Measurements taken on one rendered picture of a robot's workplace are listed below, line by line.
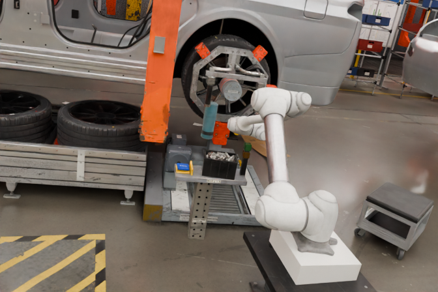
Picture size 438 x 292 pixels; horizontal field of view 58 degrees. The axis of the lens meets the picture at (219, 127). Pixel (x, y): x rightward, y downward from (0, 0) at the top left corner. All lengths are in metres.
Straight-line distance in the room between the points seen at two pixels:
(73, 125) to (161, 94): 0.69
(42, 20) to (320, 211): 2.15
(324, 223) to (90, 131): 1.63
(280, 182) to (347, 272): 0.53
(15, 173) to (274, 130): 1.70
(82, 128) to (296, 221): 1.57
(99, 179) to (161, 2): 1.22
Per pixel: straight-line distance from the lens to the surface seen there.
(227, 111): 3.04
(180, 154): 2.77
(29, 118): 2.95
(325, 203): 1.92
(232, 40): 2.89
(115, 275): 2.31
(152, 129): 2.53
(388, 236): 2.97
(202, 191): 2.43
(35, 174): 2.86
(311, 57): 3.15
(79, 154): 2.72
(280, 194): 1.87
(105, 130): 2.77
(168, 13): 2.37
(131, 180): 2.78
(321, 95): 3.26
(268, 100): 2.09
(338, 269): 2.04
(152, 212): 2.69
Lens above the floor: 1.52
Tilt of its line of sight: 19 degrees down
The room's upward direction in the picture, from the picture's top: 9 degrees clockwise
